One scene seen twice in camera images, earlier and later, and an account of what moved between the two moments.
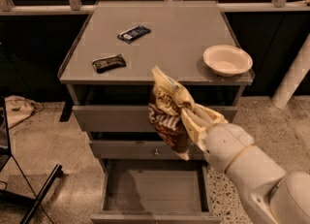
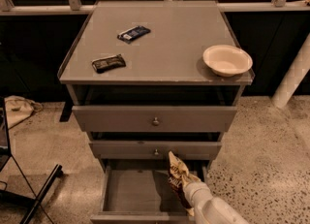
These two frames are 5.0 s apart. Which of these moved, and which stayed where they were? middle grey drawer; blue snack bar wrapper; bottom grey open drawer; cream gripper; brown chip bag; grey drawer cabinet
Moved: brown chip bag; cream gripper
Stayed: blue snack bar wrapper; grey drawer cabinet; bottom grey open drawer; middle grey drawer
